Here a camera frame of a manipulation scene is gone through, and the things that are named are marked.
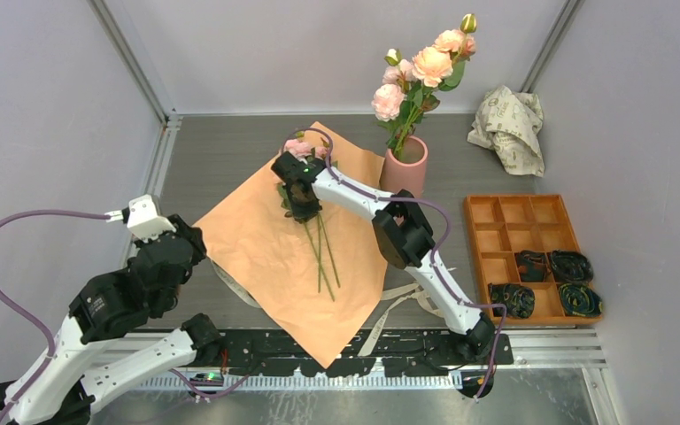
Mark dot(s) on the pink flower stem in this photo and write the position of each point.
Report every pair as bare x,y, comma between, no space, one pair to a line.
391,103
437,68

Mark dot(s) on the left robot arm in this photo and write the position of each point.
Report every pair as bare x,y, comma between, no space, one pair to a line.
63,386

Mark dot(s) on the crumpled printed paper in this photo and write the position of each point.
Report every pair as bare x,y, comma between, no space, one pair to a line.
508,123

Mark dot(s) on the pink cylindrical vase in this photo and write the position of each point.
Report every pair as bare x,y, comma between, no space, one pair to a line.
407,172

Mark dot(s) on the orange compartment tray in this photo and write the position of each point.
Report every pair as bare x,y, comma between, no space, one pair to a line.
499,225

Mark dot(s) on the cream printed ribbon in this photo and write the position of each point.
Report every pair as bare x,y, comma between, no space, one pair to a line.
399,295

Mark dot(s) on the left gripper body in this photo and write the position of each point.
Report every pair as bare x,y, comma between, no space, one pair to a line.
179,224

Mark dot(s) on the green orange flower bouquet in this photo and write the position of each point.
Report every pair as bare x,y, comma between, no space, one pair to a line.
247,235

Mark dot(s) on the dark patterned rolled tie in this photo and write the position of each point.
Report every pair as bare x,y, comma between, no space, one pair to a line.
532,266
570,267
578,300
519,300

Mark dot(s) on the aluminium frame rail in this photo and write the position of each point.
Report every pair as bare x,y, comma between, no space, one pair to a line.
161,159

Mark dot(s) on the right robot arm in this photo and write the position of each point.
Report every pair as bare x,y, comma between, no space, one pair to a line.
404,237

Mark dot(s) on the pink flowers with green stems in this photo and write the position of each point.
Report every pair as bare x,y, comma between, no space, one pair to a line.
313,223

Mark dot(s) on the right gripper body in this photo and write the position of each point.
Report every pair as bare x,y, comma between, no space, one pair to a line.
303,209

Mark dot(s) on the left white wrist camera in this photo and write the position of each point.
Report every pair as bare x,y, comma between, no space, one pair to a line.
143,218

